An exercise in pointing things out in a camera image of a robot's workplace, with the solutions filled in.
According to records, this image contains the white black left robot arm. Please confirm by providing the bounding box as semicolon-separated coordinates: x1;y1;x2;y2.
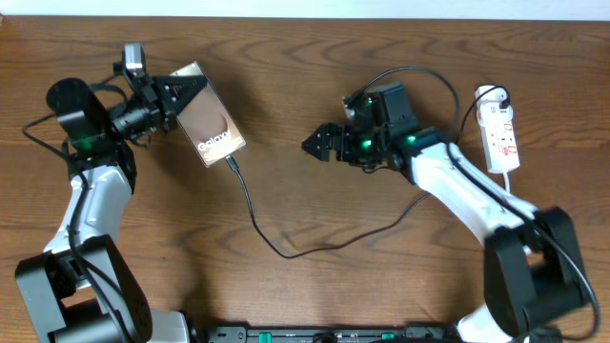
15;60;209;342

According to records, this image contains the silver smartphone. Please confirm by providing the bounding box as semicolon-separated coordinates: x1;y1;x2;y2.
171;62;247;168

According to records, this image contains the black USB charging cable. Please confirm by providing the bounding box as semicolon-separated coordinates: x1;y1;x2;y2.
225;85;512;260

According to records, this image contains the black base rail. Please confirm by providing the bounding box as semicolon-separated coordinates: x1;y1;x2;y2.
207;325;462;343

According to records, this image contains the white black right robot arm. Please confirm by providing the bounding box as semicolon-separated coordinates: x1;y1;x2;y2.
301;82;601;342

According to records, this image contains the white power strip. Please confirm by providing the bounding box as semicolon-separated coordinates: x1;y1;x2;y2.
474;85;521;174

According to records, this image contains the white USB charger adapter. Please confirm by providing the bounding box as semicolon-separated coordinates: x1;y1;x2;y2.
477;89;514;127

